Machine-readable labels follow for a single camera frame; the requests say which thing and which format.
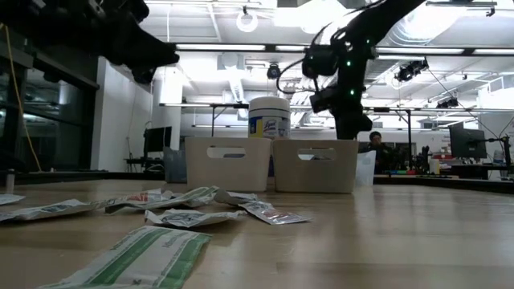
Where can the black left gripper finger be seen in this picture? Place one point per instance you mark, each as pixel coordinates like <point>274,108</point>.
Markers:
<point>144,50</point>

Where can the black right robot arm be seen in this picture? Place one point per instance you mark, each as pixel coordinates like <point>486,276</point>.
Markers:
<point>361,28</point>

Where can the black ceiling spotlight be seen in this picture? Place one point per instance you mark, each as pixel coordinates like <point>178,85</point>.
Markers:
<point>274,71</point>
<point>144,78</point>
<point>447,103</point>
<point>411,69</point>

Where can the person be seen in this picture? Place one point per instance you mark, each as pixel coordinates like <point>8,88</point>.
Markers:
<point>376,140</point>

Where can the clear plastic bin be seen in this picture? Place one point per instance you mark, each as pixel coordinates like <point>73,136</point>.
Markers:
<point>365,168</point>

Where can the grey plastic bin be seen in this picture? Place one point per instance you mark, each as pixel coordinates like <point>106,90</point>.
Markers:
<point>313,176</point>

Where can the disinfecting wipes canister white lid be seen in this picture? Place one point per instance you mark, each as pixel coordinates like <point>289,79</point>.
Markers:
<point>269,114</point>

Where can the black computer monitor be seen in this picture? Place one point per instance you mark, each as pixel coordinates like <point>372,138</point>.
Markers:
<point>467,142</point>
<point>158,140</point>

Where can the white cup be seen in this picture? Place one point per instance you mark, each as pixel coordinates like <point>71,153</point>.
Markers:
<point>434,165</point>

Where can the round ceiling lamp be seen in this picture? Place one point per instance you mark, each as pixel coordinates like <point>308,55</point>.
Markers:
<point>247,21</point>

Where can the white plastic bin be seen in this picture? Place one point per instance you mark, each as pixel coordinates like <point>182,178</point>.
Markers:
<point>241,172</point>

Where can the green striped bandage wrapper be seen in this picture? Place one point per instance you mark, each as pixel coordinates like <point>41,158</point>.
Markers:
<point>188,196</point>
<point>132,257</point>

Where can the small white cylinder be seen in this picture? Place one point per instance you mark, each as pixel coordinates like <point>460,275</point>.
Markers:
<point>10,180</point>

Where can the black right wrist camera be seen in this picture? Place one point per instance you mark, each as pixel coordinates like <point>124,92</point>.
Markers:
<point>322,100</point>

